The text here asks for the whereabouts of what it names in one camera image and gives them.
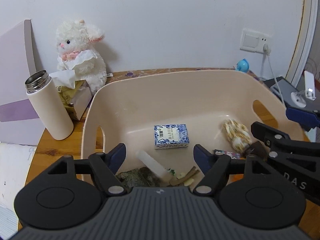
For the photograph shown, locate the cartoon blue card box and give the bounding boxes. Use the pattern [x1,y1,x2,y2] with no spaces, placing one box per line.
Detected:
[213,149,242,159]

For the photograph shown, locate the dried brown herb pieces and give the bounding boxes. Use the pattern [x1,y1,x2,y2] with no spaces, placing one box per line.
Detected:
[169,166,200,186]

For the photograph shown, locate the floral yellow white scrunchie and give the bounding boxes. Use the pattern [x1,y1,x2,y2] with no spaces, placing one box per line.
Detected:
[222,119,252,153]

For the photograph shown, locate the green herb sachet bag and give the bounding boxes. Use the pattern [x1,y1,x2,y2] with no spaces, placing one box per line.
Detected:
[116,167,162,191]

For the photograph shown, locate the dark brown cube box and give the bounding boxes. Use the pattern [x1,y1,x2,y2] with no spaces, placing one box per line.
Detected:
[242,141,268,160]

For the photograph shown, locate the white blue small box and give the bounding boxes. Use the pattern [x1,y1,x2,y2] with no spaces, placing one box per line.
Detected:
[136,150,172,183]

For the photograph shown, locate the blue white patterned box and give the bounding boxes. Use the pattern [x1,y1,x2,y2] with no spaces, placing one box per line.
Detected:
[153,124,190,150]

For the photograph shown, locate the white phone stand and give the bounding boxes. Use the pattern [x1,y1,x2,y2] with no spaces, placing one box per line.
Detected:
[291,70,316,108]

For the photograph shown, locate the pink plastic storage bin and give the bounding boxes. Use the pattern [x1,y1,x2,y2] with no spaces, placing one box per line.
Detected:
[81,70,304,173]

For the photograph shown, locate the tissue pack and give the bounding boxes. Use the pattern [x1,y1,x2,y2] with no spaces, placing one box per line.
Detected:
[49,70,92,121]

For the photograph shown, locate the blue bird figurine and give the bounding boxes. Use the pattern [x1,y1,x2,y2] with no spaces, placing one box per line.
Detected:
[234,59,249,73]

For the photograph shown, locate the purple flower table mat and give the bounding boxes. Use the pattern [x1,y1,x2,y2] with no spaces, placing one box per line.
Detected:
[106,67,261,81]

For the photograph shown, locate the lilac headboard panel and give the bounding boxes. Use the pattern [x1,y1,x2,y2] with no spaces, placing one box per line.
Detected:
[1,20,44,145]

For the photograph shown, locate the white thermos bottle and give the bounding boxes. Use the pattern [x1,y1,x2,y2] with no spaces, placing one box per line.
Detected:
[25,70,74,140]

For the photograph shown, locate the white plush lamb toy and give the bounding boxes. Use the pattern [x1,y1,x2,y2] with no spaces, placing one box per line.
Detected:
[56,20,107,95]

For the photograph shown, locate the white charger cable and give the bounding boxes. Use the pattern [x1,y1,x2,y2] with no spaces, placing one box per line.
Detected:
[262,44,286,106]

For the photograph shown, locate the white wall switch socket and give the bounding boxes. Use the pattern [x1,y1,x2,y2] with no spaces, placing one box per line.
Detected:
[240,29,272,54]

